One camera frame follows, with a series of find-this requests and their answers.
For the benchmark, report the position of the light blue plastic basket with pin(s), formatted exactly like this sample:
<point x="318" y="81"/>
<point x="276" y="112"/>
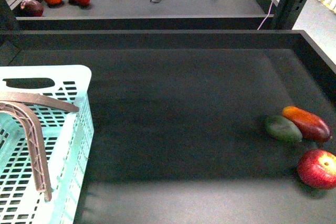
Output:
<point x="67" y="137"/>

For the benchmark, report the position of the dark purple eggplant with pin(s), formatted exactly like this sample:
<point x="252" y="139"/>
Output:
<point x="32" y="8"/>

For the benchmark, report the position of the black shelf rack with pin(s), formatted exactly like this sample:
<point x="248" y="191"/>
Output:
<point x="167" y="14"/>

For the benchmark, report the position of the green avocado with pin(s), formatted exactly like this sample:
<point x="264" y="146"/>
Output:
<point x="282" y="129"/>

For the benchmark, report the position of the red orange mango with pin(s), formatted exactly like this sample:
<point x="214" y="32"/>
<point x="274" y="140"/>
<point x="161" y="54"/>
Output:
<point x="312" y="127"/>

